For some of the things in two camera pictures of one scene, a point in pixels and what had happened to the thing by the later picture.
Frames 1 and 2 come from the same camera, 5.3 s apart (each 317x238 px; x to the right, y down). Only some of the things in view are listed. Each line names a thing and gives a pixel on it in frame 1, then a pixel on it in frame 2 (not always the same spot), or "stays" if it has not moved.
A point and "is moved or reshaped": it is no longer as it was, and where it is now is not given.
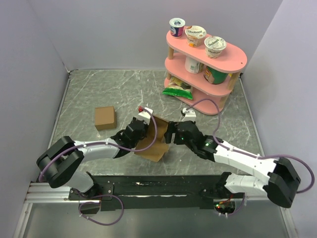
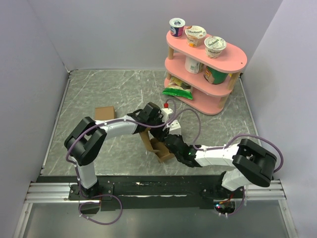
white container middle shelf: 192,66 stays
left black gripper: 146,126 to 160,134
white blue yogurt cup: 177,25 stays
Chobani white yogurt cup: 214,45 stays
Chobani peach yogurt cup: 194,34 stays
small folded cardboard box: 105,118 stays
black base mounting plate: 150,192 stays
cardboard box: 160,148 is moved or reshaped
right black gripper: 172,128 to 180,136
